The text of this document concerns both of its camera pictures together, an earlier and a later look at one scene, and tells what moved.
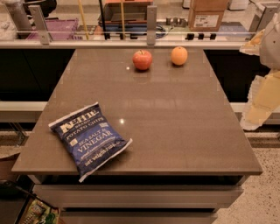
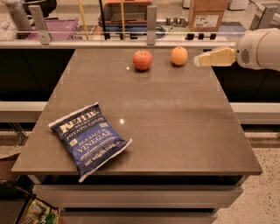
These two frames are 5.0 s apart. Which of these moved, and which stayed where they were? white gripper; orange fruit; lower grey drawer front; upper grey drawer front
Moved: white gripper
Stayed: lower grey drawer front; orange fruit; upper grey drawer front
